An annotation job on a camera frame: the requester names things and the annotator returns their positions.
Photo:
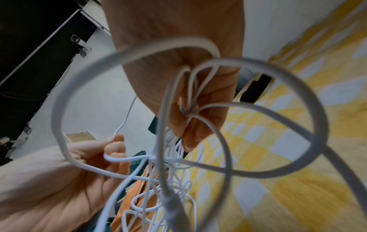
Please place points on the person's left hand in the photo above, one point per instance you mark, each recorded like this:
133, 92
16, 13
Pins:
43, 192

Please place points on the person's right hand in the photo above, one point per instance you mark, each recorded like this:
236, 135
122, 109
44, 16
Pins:
172, 20

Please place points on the white metal shelf rack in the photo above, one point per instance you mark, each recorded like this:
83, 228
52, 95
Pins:
81, 137

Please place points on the orange woven sack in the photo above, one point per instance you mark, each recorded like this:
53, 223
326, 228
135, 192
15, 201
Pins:
126, 201

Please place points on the tall crumpled green sack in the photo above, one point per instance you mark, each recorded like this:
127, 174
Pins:
137, 158

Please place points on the large grey board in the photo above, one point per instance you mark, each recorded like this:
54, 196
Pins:
272, 27

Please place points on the yellow checkered tablecloth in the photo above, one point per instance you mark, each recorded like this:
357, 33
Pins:
329, 199

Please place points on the small grey wall device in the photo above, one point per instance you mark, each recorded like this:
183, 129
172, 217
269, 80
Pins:
76, 39

